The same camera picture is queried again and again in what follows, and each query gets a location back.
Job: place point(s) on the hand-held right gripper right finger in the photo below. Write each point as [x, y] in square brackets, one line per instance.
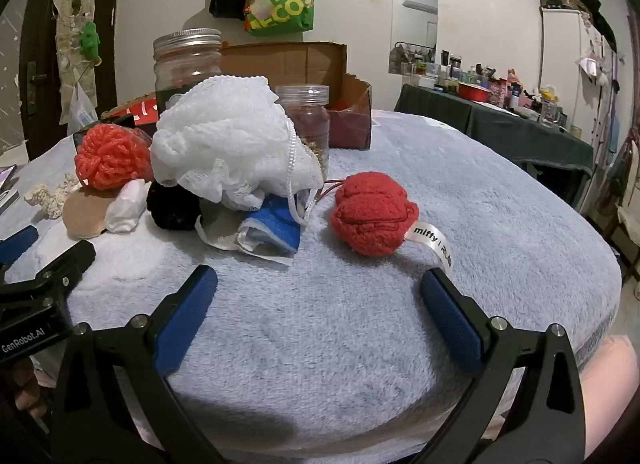
[450, 319]

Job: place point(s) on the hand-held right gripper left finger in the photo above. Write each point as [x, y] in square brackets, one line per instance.
[192, 311]

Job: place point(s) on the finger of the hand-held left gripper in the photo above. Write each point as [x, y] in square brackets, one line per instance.
[70, 259]
[17, 245]

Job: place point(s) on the beige round sponge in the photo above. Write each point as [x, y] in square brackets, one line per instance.
[82, 218]

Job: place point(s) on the cream knitted piece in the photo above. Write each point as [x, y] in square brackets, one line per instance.
[50, 194]

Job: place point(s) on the white cloth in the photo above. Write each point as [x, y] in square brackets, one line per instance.
[125, 209]

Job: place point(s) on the red mesh bath loofah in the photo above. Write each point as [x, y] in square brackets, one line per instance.
[112, 157]

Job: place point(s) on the blue sponge cloth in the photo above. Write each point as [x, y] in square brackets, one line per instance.
[272, 226]

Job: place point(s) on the red knitted plush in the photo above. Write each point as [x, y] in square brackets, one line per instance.
[372, 216]

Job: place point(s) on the white mesh bath loofah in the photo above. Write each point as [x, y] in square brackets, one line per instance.
[220, 139]

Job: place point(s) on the cardboard box red inside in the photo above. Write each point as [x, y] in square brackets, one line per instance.
[280, 64]

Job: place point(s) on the person's left hand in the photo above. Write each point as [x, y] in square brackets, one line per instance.
[26, 389]

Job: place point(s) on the clear plastic bag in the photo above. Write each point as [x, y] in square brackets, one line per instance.
[82, 109]

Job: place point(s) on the pink cloth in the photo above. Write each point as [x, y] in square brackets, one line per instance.
[612, 384]

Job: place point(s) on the table with dark green cloth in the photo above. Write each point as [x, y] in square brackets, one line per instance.
[500, 129]

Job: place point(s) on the dark brown door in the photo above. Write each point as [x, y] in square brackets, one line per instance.
[35, 34]

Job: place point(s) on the green hanging toy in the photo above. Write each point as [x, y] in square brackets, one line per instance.
[90, 42]

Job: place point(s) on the hanging clothes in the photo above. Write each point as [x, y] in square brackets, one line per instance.
[615, 179]

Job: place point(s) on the small clear plastic jar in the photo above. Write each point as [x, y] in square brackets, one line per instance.
[305, 119]

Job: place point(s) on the hanging clear organizer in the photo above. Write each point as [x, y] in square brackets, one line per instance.
[67, 24]

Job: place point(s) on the glass mug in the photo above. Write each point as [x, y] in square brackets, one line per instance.
[550, 113]

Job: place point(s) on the large glass jar metal lid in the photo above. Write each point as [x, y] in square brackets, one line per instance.
[187, 62]

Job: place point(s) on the red bowl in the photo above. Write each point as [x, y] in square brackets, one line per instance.
[472, 90]

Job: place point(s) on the row of bottles and jars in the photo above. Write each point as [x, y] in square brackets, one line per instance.
[480, 74]

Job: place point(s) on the white cabinet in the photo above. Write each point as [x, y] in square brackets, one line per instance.
[565, 54]

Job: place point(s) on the green tote bag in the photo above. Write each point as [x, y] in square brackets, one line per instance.
[285, 4]

